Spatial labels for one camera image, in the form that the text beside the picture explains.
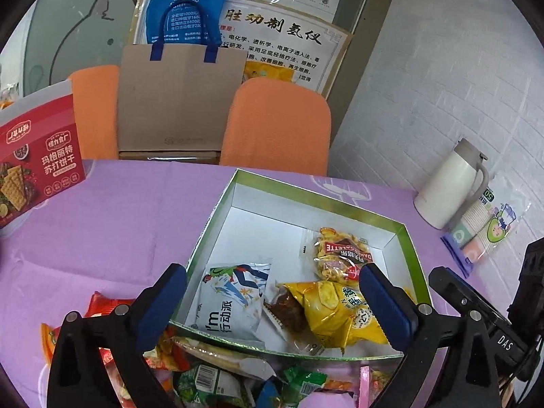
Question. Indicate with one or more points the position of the white thermos jug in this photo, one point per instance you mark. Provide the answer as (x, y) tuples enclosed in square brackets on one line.
[(457, 183)]

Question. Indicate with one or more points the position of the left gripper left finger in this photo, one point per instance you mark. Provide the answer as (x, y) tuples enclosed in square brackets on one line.
[(78, 377)]

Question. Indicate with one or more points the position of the left orange chair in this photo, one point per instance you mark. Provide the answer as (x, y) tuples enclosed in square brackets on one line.
[(95, 96)]

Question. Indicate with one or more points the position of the white blue snack bag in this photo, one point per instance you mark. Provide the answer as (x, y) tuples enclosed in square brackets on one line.
[(231, 300)]

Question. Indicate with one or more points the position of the brown dried meat pack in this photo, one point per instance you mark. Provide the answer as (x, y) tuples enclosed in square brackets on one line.
[(287, 309)]

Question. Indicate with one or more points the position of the orange cartoon snack bag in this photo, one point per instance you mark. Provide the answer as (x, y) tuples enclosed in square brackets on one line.
[(48, 337)]

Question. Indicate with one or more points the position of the purple tablecloth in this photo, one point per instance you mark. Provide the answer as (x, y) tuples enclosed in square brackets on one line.
[(115, 233)]

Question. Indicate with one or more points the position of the green snack bag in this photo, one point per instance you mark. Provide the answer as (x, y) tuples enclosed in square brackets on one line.
[(207, 386)]

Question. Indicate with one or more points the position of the blue tote bag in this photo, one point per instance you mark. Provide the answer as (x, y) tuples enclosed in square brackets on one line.
[(184, 21)]

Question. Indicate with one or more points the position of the brown cardboard sheet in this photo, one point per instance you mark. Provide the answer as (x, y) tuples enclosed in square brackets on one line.
[(176, 97)]

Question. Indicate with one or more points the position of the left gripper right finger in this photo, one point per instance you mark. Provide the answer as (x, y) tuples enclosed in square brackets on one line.
[(468, 377)]

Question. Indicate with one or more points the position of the green open gift box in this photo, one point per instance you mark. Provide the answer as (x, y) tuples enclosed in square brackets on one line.
[(261, 220)]

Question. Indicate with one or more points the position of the yellow chips bag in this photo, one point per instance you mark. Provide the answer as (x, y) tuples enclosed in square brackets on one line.
[(339, 316)]

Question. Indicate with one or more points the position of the clear cracker pack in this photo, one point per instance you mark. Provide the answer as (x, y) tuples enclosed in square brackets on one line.
[(238, 363)]

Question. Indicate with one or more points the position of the galette cookie pack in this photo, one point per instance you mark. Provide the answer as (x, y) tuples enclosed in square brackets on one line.
[(336, 256)]

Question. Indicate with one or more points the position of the paper cups pack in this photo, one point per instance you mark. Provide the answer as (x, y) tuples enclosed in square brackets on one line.
[(486, 223)]

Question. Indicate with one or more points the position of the right orange chair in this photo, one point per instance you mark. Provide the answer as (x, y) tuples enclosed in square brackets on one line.
[(277, 125)]

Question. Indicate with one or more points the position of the orange chair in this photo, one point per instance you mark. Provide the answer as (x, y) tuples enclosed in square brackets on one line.
[(277, 125), (95, 96)]

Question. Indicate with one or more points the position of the red cracker box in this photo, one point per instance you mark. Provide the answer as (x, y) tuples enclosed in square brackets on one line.
[(39, 150)]

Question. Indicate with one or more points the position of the chinese text poster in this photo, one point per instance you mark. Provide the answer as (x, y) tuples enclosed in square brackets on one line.
[(280, 42)]

